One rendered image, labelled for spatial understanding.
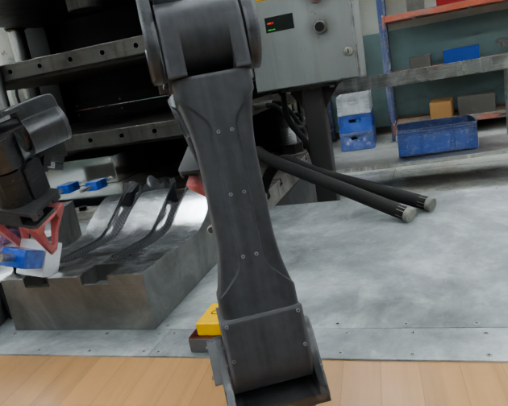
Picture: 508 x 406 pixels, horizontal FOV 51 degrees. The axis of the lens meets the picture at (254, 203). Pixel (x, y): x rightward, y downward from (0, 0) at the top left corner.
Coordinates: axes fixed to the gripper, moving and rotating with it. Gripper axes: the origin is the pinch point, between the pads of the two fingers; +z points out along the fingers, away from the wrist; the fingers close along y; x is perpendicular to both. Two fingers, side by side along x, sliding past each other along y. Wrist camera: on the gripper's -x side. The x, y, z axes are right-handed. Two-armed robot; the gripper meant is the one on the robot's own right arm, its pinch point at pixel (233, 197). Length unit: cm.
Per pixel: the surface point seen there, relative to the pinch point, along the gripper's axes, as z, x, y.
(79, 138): 25, -62, 75
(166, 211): 9.9, -8.8, 19.4
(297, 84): 24, -70, 4
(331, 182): 25.6, -29.8, -8.3
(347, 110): 306, -466, 63
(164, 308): 7.1, 15.8, 10.4
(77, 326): 6.0, 19.5, 24.1
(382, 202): 24.8, -21.2, -19.6
